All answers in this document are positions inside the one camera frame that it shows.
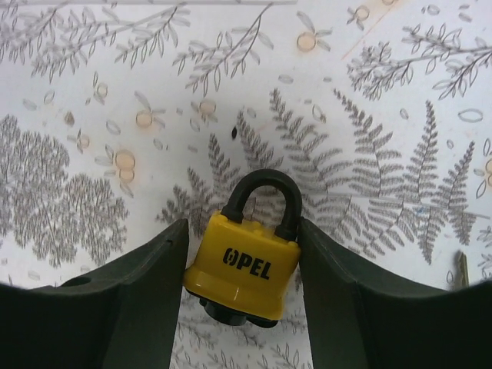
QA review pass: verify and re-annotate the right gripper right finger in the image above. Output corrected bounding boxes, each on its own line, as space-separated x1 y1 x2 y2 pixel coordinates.
298 219 491 369

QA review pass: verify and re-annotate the yellow padlock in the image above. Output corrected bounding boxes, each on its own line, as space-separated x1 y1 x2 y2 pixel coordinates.
183 169 302 328

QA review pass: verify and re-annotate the floral table mat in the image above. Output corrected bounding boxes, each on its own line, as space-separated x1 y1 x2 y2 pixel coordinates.
1 1 491 368

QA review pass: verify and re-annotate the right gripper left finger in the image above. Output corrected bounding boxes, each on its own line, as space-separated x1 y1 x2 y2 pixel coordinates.
1 220 189 368

